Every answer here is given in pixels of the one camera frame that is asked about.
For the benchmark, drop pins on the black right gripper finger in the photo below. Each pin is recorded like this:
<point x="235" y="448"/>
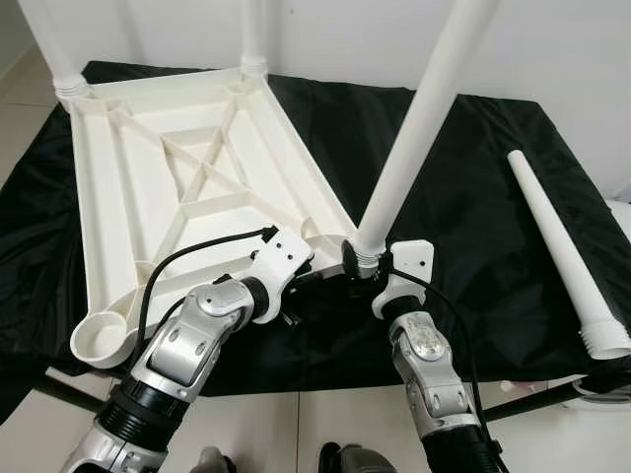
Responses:
<point x="350" y="261"/>

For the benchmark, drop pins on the white plastic table leg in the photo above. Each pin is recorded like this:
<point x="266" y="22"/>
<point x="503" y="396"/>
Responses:
<point x="54" y="49"/>
<point x="424" y="108"/>
<point x="254" y="34"/>
<point x="562" y="246"/>

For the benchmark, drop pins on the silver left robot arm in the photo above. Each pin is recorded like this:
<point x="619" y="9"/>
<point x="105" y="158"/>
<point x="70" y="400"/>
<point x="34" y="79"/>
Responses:
<point x="187" y="340"/>

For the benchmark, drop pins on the black table cloth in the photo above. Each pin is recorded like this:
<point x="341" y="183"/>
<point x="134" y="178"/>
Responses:
<point x="463" y="246"/>

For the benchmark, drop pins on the grey right robot foot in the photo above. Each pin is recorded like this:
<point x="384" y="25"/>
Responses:
<point x="357" y="460"/>

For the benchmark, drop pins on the grey robot foot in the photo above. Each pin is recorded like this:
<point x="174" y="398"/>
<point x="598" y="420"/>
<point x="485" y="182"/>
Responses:
<point x="357" y="460"/>
<point x="212" y="461"/>

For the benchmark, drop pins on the pink plastic object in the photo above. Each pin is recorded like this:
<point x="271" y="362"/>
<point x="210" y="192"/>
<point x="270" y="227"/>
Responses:
<point x="523" y="386"/>

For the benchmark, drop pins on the grey left robot foot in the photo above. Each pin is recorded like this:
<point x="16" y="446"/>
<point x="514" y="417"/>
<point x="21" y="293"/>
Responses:
<point x="212" y="461"/>

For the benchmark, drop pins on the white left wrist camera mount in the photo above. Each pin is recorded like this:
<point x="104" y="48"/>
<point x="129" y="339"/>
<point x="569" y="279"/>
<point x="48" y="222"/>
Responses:
<point x="281" y="256"/>

